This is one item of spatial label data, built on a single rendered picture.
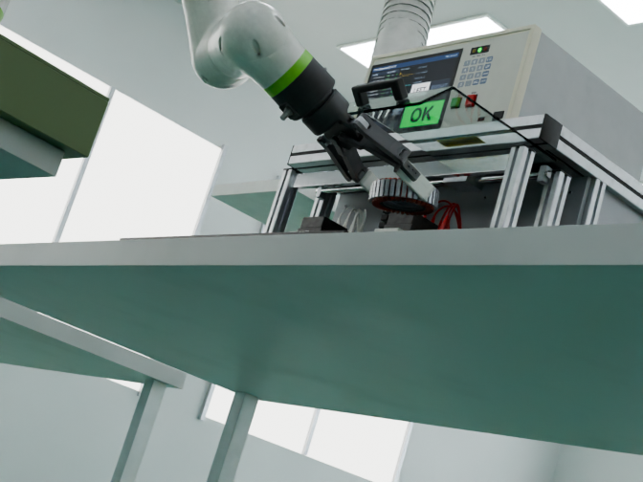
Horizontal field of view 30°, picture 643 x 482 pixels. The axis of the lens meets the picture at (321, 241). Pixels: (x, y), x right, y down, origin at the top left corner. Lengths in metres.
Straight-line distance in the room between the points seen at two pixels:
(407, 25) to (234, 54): 1.99
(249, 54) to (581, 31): 4.74
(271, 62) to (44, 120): 0.37
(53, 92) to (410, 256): 0.54
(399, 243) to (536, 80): 0.71
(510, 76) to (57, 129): 0.87
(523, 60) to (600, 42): 4.38
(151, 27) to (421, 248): 6.00
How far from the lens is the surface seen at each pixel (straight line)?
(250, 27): 1.83
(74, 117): 1.72
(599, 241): 1.36
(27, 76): 1.68
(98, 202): 7.14
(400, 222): 2.08
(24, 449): 7.00
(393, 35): 3.77
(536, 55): 2.21
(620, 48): 6.57
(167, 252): 2.01
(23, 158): 1.70
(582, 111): 2.30
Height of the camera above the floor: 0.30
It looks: 15 degrees up
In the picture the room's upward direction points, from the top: 17 degrees clockwise
